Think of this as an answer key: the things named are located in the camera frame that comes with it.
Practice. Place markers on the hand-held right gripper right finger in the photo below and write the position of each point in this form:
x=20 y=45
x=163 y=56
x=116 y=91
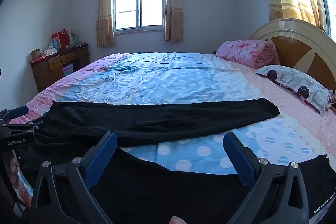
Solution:
x=239 y=161

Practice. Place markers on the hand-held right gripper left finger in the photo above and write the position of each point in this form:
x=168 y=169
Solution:
x=101 y=161

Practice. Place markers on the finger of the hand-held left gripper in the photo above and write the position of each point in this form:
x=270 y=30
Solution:
x=19 y=110
x=29 y=126

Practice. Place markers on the black pants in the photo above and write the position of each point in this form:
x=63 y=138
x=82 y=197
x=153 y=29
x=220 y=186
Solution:
x=157 y=119

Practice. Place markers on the person's left hand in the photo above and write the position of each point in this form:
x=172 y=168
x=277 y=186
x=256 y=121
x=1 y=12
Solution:
x=12 y=169

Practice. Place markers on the person's right hand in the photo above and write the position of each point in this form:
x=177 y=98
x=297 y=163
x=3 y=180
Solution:
x=177 y=220

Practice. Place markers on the dark wooden nightstand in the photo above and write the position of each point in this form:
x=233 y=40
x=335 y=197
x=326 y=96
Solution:
x=50 y=71

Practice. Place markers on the brown cardboard box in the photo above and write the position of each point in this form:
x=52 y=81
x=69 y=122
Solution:
x=35 y=53

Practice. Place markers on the stack of colourful boxes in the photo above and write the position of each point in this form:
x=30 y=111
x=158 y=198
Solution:
x=68 y=70

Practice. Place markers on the striped white red fabric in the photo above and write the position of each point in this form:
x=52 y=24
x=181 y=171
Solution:
x=170 y=195

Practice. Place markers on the red gift bag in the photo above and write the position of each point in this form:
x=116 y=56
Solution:
x=59 y=39

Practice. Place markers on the pale green bag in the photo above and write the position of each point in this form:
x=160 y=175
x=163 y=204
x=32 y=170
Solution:
x=74 y=38

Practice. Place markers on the white patterned pillow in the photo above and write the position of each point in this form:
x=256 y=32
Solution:
x=302 y=82

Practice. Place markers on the blue pink dotted bed sheet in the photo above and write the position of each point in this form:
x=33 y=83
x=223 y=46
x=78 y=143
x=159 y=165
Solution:
x=170 y=77

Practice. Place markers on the pink floral folded blanket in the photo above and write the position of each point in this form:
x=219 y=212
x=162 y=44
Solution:
x=244 y=52

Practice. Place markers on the cream and brown bed headboard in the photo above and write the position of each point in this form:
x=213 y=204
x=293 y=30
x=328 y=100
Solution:
x=288 y=29

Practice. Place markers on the white framed sliding window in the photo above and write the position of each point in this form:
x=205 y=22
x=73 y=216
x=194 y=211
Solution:
x=137 y=6

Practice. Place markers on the large bright window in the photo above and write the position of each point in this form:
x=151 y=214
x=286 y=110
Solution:
x=326 y=3

